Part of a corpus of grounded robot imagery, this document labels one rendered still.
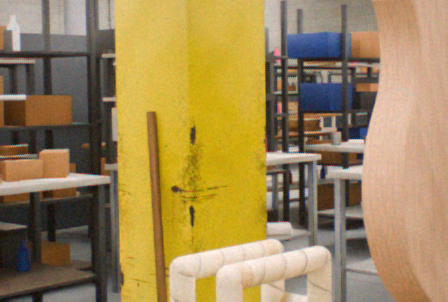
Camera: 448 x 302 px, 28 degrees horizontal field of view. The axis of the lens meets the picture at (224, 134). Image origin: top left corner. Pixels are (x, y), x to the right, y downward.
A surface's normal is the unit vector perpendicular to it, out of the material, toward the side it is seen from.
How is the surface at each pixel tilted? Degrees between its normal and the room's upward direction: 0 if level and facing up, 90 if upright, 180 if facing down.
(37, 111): 90
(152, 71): 90
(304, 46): 90
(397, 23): 105
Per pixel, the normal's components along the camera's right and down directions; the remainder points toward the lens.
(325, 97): -0.73, 0.05
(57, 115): 0.68, 0.03
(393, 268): -0.60, 0.53
